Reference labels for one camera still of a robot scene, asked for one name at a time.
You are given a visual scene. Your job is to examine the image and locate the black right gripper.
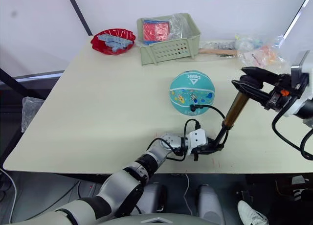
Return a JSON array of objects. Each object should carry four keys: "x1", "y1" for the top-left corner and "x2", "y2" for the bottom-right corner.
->
[{"x1": 231, "y1": 67, "x2": 300, "y2": 111}]

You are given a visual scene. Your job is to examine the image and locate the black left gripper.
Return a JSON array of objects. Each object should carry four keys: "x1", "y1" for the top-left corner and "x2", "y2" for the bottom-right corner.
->
[{"x1": 190, "y1": 139, "x2": 224, "y2": 161}]

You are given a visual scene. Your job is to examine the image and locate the gold and black hand pump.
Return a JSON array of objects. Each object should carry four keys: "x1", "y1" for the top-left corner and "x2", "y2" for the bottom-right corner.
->
[{"x1": 190, "y1": 74, "x2": 264, "y2": 150}]

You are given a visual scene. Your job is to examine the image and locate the teal printed rubber ball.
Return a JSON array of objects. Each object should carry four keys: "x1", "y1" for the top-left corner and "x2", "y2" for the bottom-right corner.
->
[{"x1": 169, "y1": 70, "x2": 216, "y2": 116}]

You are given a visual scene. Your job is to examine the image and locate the clear bag with colourful items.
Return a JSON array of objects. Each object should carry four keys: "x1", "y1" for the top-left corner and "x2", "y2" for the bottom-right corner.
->
[{"x1": 234, "y1": 33, "x2": 290, "y2": 69}]

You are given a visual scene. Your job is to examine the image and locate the wooden stick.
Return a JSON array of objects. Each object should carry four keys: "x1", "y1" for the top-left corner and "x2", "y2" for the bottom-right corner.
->
[{"x1": 199, "y1": 48, "x2": 238, "y2": 57}]

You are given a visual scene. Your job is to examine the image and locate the grey rounded shell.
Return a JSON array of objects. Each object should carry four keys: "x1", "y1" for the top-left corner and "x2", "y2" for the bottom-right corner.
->
[{"x1": 197, "y1": 184, "x2": 225, "y2": 225}]

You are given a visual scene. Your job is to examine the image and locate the grey patterned flat packet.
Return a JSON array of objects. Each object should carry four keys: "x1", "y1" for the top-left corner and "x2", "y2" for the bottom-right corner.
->
[{"x1": 202, "y1": 40, "x2": 236, "y2": 50}]

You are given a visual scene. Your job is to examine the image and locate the grey robot torso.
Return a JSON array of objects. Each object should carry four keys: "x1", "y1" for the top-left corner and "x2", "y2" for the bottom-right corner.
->
[{"x1": 11, "y1": 210, "x2": 203, "y2": 225}]

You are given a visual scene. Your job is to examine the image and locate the black shoe with white stripes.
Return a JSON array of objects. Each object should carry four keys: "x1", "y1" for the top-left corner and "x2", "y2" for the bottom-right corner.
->
[{"x1": 291, "y1": 175, "x2": 313, "y2": 204}]

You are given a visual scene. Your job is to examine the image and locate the pale green perforated basket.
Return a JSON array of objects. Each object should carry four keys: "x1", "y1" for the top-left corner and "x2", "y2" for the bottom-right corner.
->
[{"x1": 136, "y1": 13, "x2": 202, "y2": 66}]

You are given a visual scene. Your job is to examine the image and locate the clear crumpled plastic bag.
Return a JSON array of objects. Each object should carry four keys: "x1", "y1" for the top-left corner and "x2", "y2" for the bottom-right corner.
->
[{"x1": 168, "y1": 13, "x2": 194, "y2": 40}]

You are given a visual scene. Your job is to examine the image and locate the red flat packet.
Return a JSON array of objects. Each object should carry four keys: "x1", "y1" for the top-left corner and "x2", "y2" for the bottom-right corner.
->
[{"x1": 141, "y1": 19, "x2": 171, "y2": 42}]

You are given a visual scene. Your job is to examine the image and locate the grey blue plastic parts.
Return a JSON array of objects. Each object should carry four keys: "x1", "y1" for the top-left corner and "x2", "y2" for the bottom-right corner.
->
[{"x1": 95, "y1": 31, "x2": 134, "y2": 53}]

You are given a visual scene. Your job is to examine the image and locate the red plastic bowl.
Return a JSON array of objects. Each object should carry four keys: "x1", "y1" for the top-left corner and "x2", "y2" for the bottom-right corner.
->
[{"x1": 90, "y1": 27, "x2": 137, "y2": 56}]

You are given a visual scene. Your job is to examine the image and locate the clear plastic bag with contents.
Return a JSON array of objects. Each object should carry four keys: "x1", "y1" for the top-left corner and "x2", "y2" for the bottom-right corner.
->
[{"x1": 21, "y1": 96, "x2": 45, "y2": 133}]

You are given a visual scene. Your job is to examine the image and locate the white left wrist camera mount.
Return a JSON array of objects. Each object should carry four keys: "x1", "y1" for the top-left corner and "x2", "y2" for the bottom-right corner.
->
[{"x1": 187, "y1": 128, "x2": 208, "y2": 155}]

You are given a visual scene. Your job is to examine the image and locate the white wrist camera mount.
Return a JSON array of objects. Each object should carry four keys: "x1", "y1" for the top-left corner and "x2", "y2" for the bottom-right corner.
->
[
  {"x1": 283, "y1": 50, "x2": 313, "y2": 118},
  {"x1": 187, "y1": 128, "x2": 208, "y2": 155}
]

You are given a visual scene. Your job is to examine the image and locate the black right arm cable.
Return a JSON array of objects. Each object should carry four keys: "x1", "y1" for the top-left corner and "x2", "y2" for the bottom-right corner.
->
[{"x1": 271, "y1": 107, "x2": 313, "y2": 161}]

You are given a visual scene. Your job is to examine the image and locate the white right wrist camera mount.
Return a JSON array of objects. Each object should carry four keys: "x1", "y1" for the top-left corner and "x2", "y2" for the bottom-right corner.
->
[{"x1": 283, "y1": 50, "x2": 313, "y2": 118}]

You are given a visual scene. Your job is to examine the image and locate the thin white cable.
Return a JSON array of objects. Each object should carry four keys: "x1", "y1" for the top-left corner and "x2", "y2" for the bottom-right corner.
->
[{"x1": 182, "y1": 173, "x2": 194, "y2": 216}]

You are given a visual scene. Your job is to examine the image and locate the black and white frame pole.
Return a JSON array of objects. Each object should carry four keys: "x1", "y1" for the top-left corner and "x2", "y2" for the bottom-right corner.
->
[{"x1": 282, "y1": 0, "x2": 313, "y2": 40}]

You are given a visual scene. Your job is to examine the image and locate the black slanted frame bar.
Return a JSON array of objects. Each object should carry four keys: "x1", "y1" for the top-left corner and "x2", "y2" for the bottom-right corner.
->
[{"x1": 0, "y1": 67, "x2": 46, "y2": 101}]

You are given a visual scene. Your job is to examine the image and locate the white floor cable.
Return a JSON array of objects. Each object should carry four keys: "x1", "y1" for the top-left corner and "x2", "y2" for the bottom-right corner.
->
[{"x1": 0, "y1": 168, "x2": 18, "y2": 225}]

